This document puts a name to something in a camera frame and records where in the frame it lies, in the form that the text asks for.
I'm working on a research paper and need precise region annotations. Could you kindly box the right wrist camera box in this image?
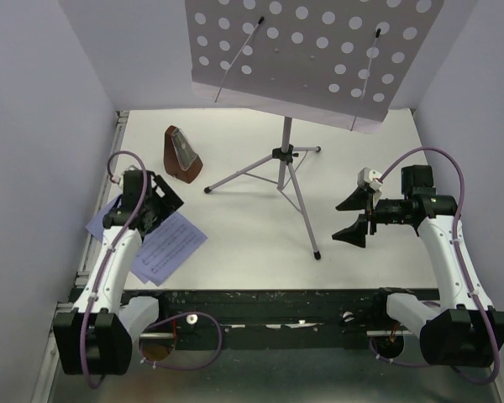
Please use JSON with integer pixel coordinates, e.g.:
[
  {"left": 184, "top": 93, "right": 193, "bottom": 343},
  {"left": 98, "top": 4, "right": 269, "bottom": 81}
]
[{"left": 357, "top": 167, "right": 382, "bottom": 194}]

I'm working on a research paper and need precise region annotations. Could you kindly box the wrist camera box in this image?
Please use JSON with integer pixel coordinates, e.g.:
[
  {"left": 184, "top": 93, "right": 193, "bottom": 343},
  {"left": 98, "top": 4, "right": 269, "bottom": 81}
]
[
  {"left": 357, "top": 167, "right": 382, "bottom": 194},
  {"left": 109, "top": 165, "right": 139, "bottom": 187}
]

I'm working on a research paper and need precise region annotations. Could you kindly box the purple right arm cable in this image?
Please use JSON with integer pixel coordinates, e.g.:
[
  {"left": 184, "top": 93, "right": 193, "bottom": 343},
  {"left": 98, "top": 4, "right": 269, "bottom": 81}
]
[{"left": 369, "top": 146, "right": 501, "bottom": 385}]

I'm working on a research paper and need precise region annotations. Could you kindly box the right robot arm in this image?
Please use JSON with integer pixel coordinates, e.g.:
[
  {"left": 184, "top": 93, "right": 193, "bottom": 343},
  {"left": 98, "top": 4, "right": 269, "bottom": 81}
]
[{"left": 332, "top": 165, "right": 504, "bottom": 368}]

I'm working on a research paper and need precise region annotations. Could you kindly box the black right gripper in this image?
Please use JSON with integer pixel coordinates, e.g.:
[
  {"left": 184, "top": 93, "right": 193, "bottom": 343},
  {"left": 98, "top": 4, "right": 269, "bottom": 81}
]
[{"left": 333, "top": 185, "right": 412, "bottom": 247}]

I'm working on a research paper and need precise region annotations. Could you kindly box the lilac perforated music stand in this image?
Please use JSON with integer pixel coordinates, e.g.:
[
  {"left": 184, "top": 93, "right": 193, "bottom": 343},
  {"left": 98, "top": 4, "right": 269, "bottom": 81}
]
[{"left": 183, "top": 0, "right": 442, "bottom": 262}]

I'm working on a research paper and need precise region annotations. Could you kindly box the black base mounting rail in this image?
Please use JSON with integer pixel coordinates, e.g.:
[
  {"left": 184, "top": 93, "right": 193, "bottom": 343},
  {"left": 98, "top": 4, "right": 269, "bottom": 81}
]
[{"left": 122, "top": 289, "right": 410, "bottom": 353}]

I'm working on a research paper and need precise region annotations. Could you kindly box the lilac sheet music page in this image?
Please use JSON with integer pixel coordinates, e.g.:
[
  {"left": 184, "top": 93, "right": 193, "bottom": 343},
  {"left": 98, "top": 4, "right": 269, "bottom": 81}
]
[
  {"left": 131, "top": 212, "right": 207, "bottom": 285},
  {"left": 86, "top": 195, "right": 121, "bottom": 242}
]

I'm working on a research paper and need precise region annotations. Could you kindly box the brown wooden metronome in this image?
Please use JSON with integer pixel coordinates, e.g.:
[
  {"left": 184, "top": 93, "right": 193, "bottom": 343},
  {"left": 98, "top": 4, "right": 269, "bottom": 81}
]
[{"left": 163, "top": 125, "right": 203, "bottom": 184}]

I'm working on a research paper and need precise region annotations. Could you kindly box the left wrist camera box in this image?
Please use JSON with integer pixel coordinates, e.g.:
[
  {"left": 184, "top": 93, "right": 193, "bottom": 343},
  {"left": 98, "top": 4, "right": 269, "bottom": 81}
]
[{"left": 109, "top": 165, "right": 139, "bottom": 187}]

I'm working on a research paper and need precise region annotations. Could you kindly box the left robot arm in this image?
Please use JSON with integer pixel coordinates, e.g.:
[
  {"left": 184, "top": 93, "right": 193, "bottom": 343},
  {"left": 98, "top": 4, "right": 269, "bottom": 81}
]
[{"left": 53, "top": 170, "right": 183, "bottom": 375}]

